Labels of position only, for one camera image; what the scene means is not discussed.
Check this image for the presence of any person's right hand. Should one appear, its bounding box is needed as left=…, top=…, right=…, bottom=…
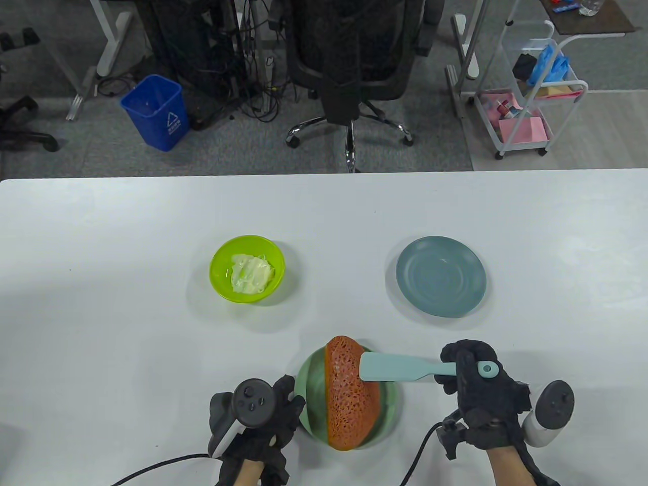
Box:
left=439, top=340, right=531, bottom=451

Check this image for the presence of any person's left hand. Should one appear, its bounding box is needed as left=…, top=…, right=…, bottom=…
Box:
left=218, top=375, right=307, bottom=486

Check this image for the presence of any pale green plate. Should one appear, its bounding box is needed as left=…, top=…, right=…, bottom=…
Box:
left=296, top=346, right=398, bottom=450

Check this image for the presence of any brown bread slice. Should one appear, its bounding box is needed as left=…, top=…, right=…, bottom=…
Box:
left=324, top=335, right=381, bottom=451

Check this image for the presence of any teal dessert spatula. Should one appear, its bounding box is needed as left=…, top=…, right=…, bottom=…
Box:
left=358, top=352, right=499, bottom=382

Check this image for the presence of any person's left forearm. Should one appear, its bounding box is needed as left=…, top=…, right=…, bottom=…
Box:
left=230, top=458, right=266, bottom=486

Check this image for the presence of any person's right forearm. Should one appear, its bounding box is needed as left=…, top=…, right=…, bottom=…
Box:
left=486, top=443, right=532, bottom=486

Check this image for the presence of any black and white controller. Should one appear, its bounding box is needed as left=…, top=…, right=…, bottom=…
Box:
left=522, top=381, right=576, bottom=447
left=209, top=379, right=276, bottom=456

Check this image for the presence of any blue-grey plate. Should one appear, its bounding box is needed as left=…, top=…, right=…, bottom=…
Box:
left=396, top=236, right=488, bottom=318

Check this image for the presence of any lime green bowl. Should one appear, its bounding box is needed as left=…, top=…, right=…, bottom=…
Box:
left=210, top=235, right=286, bottom=304

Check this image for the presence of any white trolley cart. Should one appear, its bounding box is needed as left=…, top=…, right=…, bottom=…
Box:
left=474, top=20, right=589, bottom=160

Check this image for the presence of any pink folder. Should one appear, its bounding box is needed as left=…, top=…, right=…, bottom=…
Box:
left=499, top=117, right=548, bottom=145

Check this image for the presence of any blue trash bin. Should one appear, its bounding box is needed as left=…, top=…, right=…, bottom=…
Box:
left=120, top=75, right=190, bottom=151

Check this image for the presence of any white desk leg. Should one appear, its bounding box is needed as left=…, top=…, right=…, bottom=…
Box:
left=452, top=14, right=480, bottom=79
left=90, top=0, right=133, bottom=76

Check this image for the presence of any black cloth bundle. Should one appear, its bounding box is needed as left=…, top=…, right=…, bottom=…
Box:
left=512, top=52, right=537, bottom=80

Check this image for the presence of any blue plastic bag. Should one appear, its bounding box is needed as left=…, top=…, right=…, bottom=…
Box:
left=526, top=44, right=570, bottom=87

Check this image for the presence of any black office chair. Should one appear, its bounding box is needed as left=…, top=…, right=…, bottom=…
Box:
left=273, top=0, right=445, bottom=174

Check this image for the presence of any grey metal table leg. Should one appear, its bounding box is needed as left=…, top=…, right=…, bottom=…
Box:
left=30, top=30, right=99, bottom=121

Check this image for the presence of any black chair base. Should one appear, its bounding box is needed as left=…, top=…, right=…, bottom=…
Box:
left=0, top=28, right=60, bottom=152

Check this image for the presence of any black computer tower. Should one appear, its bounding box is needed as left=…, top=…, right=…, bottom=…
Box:
left=139, top=0, right=238, bottom=130

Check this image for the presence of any brown side table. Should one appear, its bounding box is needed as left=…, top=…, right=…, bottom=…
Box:
left=538, top=0, right=636, bottom=36

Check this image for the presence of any black glove cable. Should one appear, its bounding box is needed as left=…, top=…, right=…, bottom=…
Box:
left=400, top=410, right=469, bottom=486
left=111, top=454, right=212, bottom=486

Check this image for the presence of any tangle of black cables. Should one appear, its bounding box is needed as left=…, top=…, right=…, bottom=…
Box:
left=230, top=0, right=302, bottom=123

